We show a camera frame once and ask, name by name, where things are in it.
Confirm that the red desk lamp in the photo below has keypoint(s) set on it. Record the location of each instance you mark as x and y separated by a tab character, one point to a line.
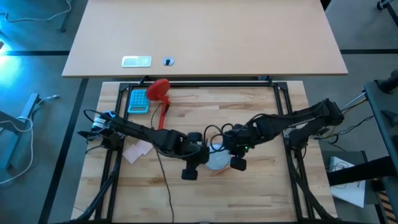
158	89

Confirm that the black aluminium frame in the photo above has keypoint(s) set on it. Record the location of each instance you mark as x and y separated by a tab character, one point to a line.
217	84

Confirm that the yellow black striped tape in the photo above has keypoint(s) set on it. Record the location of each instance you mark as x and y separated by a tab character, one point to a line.
388	207

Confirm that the grey table leg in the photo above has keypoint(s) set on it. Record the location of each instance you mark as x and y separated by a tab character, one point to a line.
21	121

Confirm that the beige desk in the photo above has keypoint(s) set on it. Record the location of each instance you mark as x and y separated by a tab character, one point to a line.
202	31

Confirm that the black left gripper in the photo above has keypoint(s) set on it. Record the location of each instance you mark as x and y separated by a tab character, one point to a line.
196	149

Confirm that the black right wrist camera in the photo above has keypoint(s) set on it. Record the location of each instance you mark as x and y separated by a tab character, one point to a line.
238	164

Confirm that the blue calculator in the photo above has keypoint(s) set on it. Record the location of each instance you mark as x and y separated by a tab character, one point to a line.
138	102

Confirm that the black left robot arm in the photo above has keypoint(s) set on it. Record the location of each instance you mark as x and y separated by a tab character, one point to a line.
140	132

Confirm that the white paper sheet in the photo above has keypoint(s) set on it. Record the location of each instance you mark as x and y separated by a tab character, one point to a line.
349	191

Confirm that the white lightbulb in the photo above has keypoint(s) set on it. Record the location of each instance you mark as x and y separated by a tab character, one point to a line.
217	161

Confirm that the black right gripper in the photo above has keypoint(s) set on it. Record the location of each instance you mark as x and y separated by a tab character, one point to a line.
241	138

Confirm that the white paper notes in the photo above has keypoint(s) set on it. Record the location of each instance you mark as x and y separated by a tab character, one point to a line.
132	154

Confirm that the black crossbeam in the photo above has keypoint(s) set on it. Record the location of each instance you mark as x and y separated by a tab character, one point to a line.
360	172

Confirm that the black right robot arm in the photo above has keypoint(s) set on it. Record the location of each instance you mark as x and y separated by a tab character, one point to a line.
280	123

